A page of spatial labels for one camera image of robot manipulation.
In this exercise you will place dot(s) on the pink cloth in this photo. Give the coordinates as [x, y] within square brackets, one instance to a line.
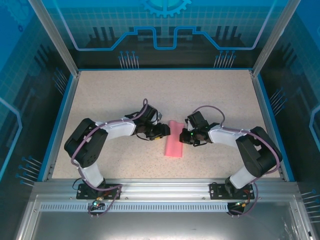
[174, 145]

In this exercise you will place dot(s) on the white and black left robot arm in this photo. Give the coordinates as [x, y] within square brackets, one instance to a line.
[117, 130]

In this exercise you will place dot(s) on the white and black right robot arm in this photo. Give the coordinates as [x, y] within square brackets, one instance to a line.
[225, 136]

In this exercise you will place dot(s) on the aluminium mounting beam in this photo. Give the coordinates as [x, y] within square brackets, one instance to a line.
[162, 188]

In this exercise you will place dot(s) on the blue table edge strip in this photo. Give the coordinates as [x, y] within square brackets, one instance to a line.
[274, 125]
[55, 125]

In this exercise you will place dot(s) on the grey metal tray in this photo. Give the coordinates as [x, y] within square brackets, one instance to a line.
[162, 225]

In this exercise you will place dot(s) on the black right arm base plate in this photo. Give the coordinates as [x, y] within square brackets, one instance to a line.
[215, 191]

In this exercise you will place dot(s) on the aluminium side rail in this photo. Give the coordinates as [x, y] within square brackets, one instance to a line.
[62, 125]
[267, 125]

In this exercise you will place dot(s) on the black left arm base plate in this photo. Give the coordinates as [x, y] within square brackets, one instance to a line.
[80, 196]

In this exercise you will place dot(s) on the aluminium frame post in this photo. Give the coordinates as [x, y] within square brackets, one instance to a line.
[272, 37]
[56, 37]

